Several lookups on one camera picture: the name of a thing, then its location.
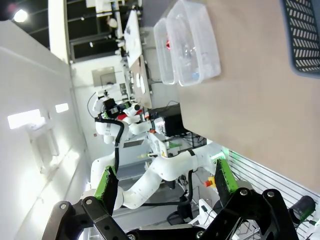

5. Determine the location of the round ceiling lamp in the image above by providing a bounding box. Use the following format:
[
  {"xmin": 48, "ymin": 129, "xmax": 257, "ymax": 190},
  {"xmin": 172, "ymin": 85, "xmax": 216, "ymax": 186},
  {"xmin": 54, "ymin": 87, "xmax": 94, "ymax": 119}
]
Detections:
[{"xmin": 13, "ymin": 8, "xmax": 29, "ymax": 23}]

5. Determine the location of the black cable at arm base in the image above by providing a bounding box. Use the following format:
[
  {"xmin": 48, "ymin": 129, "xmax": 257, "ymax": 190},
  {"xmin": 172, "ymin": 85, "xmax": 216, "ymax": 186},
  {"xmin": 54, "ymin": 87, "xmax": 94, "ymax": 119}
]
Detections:
[{"xmin": 177, "ymin": 149, "xmax": 199, "ymax": 213}]

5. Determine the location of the white background table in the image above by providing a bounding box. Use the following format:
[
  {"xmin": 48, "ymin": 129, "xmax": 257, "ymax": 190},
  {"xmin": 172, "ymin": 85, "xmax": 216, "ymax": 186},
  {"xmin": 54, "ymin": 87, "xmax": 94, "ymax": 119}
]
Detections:
[{"xmin": 123, "ymin": 9, "xmax": 144, "ymax": 69}]

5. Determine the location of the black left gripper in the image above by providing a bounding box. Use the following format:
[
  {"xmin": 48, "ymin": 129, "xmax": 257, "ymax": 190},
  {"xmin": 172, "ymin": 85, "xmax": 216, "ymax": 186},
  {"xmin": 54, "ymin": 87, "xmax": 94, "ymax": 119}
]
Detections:
[{"xmin": 101, "ymin": 98, "xmax": 121, "ymax": 120}]

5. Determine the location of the black cylindrical tube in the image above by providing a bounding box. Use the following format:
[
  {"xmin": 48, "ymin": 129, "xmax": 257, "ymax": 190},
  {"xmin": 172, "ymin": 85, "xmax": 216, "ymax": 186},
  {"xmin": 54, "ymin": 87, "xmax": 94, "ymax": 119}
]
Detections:
[{"xmin": 289, "ymin": 195, "xmax": 317, "ymax": 224}]

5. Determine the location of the clear bottle with blue cap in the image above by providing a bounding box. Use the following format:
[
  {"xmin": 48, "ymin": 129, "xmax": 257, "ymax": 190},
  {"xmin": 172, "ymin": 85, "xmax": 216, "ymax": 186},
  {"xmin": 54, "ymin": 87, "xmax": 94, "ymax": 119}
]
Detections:
[{"xmin": 183, "ymin": 44, "xmax": 201, "ymax": 80}]

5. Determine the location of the large clear plastic container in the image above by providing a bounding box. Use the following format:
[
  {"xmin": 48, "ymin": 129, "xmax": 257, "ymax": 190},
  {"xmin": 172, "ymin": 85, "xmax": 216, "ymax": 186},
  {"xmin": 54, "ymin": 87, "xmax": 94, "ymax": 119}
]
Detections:
[{"xmin": 165, "ymin": 0, "xmax": 222, "ymax": 87}]

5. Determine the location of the small rectangular ceiling light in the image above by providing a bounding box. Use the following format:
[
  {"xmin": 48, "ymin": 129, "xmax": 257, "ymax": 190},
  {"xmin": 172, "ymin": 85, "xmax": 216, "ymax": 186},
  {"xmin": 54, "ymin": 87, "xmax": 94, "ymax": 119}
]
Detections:
[{"xmin": 54, "ymin": 102, "xmax": 70, "ymax": 114}]

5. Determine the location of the black sleeved left arm cable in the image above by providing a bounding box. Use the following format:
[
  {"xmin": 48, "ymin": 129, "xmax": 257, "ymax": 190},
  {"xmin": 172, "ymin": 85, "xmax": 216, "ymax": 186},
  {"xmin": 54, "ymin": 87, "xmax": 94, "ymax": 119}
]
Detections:
[{"xmin": 94, "ymin": 118, "xmax": 126, "ymax": 176}]

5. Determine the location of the dark perforated plastic basket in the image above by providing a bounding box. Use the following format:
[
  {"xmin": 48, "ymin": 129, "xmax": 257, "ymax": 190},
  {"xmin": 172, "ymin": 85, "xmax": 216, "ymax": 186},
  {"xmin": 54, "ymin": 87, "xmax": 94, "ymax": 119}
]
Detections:
[{"xmin": 279, "ymin": 0, "xmax": 320, "ymax": 80}]

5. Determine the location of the yellow red emergency stop button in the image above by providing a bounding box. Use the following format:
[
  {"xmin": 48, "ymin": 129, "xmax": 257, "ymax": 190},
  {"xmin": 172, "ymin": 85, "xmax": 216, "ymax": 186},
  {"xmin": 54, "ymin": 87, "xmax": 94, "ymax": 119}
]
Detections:
[{"xmin": 203, "ymin": 175, "xmax": 216, "ymax": 188}]

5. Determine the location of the large rectangular ceiling light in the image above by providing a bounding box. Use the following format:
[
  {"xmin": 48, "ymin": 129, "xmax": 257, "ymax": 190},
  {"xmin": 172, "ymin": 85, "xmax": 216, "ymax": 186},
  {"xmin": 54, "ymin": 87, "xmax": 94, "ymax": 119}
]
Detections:
[{"xmin": 7, "ymin": 108, "xmax": 42, "ymax": 130}]

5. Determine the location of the brown table with white plates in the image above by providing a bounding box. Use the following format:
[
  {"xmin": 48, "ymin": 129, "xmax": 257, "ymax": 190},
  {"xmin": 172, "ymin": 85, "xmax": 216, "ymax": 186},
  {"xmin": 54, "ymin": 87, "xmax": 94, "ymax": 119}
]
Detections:
[{"xmin": 130, "ymin": 54, "xmax": 154, "ymax": 110}]

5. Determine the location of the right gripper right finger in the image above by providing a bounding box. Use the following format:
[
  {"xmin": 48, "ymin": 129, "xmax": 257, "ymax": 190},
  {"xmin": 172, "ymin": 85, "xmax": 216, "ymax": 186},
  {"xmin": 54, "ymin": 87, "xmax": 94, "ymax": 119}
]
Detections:
[{"xmin": 199, "ymin": 158, "xmax": 301, "ymax": 240}]

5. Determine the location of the white slatted panel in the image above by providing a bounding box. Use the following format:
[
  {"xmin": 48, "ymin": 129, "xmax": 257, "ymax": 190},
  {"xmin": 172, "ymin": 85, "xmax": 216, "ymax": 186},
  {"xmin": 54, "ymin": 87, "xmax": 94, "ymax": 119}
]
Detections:
[{"xmin": 224, "ymin": 148, "xmax": 320, "ymax": 240}]

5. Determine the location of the white ceiling-mounted box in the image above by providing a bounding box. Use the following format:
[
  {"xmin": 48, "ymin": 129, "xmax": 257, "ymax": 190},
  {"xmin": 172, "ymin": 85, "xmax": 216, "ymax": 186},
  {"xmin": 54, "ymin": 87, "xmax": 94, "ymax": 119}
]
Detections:
[{"xmin": 27, "ymin": 116, "xmax": 61, "ymax": 174}]

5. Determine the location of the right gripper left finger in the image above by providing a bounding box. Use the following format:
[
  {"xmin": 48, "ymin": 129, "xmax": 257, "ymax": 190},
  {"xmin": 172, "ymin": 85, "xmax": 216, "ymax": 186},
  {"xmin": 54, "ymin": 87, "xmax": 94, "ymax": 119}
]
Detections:
[{"xmin": 41, "ymin": 164, "xmax": 131, "ymax": 240}]

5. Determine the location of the small clear plastic container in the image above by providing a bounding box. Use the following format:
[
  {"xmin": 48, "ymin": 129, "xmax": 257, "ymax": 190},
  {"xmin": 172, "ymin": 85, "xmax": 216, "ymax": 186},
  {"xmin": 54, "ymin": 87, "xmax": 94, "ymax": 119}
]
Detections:
[{"xmin": 153, "ymin": 17, "xmax": 176, "ymax": 85}]

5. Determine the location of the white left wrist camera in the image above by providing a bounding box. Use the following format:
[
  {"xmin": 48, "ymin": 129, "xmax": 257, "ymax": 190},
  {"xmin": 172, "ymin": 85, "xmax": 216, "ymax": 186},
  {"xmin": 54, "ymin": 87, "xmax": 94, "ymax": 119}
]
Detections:
[{"xmin": 124, "ymin": 103, "xmax": 141, "ymax": 118}]

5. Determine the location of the black computer case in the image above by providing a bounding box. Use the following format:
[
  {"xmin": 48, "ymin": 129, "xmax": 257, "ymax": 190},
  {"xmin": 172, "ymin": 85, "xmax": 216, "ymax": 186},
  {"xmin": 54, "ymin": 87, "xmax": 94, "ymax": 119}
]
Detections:
[{"xmin": 161, "ymin": 109, "xmax": 189, "ymax": 137}]

